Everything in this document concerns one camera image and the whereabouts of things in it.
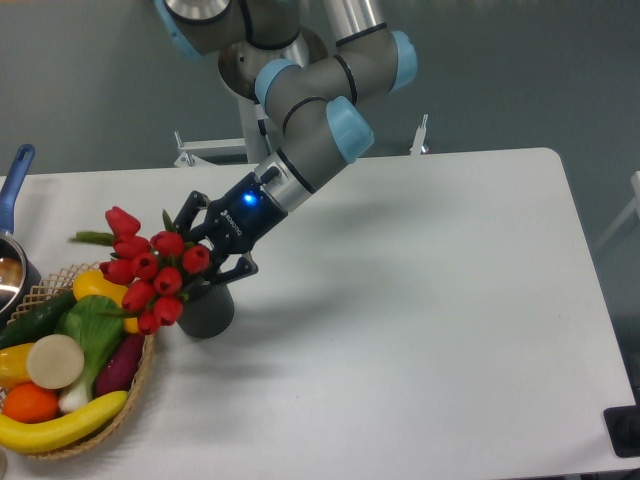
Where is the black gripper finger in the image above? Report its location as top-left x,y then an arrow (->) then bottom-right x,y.
203,252 -> 259,285
173,191 -> 210,243

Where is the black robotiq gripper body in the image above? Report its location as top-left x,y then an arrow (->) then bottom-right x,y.
192,173 -> 288,259

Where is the red tulip bouquet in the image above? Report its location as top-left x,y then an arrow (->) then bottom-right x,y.
71,206 -> 211,335

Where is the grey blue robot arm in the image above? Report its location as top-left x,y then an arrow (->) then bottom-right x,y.
155,1 -> 418,284

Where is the dark grey ribbed vase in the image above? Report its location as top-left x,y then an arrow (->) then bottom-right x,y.
177,284 -> 235,339

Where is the yellow squash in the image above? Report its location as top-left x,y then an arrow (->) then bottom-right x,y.
66,269 -> 138,338

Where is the green bok choy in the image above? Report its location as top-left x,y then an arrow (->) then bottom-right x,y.
55,295 -> 123,414

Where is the purple sweet potato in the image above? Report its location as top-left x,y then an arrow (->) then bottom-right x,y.
94,334 -> 144,397

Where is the woven wicker basket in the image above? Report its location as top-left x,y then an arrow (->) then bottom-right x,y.
9,262 -> 155,460

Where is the green cucumber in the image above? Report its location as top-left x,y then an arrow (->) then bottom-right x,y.
1,291 -> 76,349

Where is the beige round disc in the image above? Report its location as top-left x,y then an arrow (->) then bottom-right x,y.
26,334 -> 84,390

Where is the yellow bell pepper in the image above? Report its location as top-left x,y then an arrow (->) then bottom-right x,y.
0,343 -> 33,392

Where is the orange fruit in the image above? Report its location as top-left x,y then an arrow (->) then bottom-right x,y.
2,383 -> 58,424

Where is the yellow banana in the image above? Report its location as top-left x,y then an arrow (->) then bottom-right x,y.
1,391 -> 129,454

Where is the black device at edge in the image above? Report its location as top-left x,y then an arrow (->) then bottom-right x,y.
603,405 -> 639,458

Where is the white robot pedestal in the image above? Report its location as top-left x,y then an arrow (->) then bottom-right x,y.
172,27 -> 431,168

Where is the blue handled steel pot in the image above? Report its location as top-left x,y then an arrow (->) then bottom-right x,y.
1,144 -> 41,328

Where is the white frame at right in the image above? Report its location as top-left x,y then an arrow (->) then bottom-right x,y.
594,171 -> 639,254

